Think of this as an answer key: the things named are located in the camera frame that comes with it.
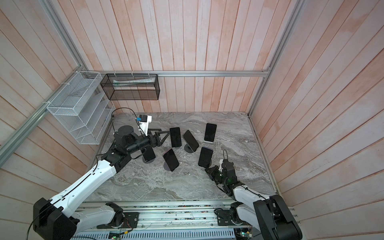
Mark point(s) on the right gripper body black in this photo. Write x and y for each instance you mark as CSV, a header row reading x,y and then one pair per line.
x,y
218,175

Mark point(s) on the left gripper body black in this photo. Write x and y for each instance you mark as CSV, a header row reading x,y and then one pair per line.
x,y
151,141

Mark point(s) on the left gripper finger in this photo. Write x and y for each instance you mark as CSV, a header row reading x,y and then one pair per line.
x,y
162,138
159,131

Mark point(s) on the blue-edged phone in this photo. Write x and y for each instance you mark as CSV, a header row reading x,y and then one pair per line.
x,y
205,158

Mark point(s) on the teal-edged phone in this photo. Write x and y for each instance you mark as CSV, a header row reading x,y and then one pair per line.
x,y
190,140

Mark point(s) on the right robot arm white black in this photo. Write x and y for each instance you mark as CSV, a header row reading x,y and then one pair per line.
x,y
268,214

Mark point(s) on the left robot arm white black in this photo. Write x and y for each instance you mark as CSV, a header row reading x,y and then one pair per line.
x,y
56,218

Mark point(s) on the black phone back centre-left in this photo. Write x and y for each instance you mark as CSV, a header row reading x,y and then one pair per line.
x,y
175,134

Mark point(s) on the black phone far left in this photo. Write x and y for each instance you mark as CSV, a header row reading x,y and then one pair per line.
x,y
148,153

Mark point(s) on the purple-edged phone front centre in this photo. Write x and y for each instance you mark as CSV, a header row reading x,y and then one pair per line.
x,y
171,159

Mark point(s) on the round stand under left phone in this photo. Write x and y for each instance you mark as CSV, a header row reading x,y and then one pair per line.
x,y
147,162

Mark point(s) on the round grey stand centre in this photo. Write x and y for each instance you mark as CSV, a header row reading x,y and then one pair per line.
x,y
188,149

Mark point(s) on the round stand under purple phone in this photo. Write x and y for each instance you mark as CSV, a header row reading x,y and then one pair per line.
x,y
166,167

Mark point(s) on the black phone back right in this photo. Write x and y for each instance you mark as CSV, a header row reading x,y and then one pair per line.
x,y
210,132

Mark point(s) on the green circuit board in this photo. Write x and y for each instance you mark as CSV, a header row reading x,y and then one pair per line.
x,y
244,235

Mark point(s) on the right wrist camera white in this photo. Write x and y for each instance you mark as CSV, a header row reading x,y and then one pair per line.
x,y
221,164

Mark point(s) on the right camera cable black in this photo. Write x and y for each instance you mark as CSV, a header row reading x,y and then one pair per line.
x,y
225,156

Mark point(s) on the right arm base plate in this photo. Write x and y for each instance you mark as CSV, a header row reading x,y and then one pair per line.
x,y
223,217

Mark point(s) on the white vented cable duct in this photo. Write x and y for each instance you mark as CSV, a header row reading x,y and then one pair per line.
x,y
181,234

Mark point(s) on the black wire mesh basket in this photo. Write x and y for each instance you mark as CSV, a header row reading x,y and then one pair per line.
x,y
131,87

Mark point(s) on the white wire mesh shelf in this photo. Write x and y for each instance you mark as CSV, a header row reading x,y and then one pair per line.
x,y
82,110

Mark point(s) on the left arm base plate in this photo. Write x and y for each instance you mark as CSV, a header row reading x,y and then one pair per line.
x,y
129,221

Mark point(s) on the aluminium frame rail back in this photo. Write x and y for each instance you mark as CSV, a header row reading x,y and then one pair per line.
x,y
192,73

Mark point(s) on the aluminium frame rail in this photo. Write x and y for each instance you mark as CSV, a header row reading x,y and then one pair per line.
x,y
20,135
192,73

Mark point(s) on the aluminium frame post right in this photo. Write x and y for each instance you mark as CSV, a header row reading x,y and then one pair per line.
x,y
291,24

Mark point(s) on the aluminium frame rail left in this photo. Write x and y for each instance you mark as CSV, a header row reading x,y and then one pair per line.
x,y
20,135

